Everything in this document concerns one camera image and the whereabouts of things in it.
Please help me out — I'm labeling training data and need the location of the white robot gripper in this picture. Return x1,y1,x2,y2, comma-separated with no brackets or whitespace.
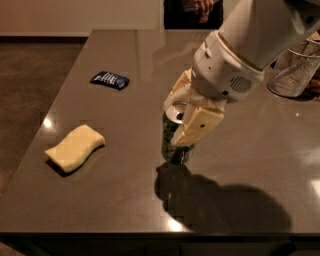
163,31,264,146

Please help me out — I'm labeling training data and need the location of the green soda can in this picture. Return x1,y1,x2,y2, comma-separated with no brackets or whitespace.
161,102,194,164

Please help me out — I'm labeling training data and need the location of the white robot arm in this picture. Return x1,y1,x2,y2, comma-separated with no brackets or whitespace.
164,0,320,147

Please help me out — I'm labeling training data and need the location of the blue rxbar blueberry wrapper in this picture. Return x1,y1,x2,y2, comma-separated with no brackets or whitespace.
90,71,130,90

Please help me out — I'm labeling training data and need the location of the person in dark clothes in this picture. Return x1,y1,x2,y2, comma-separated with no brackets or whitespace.
163,0,224,30

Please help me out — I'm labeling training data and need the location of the silver mesh cup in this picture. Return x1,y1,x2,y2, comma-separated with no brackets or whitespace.
267,39,320,98

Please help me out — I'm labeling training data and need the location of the yellow sponge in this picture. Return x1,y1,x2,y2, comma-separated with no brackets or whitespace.
45,125,105,173

